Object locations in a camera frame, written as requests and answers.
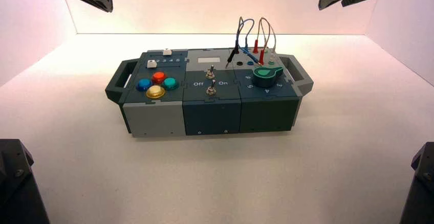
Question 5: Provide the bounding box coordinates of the green dome push button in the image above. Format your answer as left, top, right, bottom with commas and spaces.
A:
161, 77, 180, 91

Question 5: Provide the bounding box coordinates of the blue dome push button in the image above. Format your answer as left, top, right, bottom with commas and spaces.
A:
136, 78, 154, 93

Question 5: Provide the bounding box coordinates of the green rotary knob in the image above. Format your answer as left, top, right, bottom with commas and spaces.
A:
251, 66, 284, 88

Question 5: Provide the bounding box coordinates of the yellow dome push button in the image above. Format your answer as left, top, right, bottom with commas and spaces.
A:
145, 85, 167, 100

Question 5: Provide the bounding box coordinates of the black plug grey lead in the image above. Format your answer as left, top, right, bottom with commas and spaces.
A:
225, 16, 246, 70

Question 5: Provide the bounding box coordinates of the blue plug blue lead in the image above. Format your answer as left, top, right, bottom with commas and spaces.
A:
237, 18, 255, 55

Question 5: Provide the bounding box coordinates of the grey teal task box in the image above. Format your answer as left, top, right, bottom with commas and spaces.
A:
104, 48, 314, 138

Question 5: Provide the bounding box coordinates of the red plug beige lead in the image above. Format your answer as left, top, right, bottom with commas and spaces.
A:
252, 17, 272, 55
258, 20, 273, 66

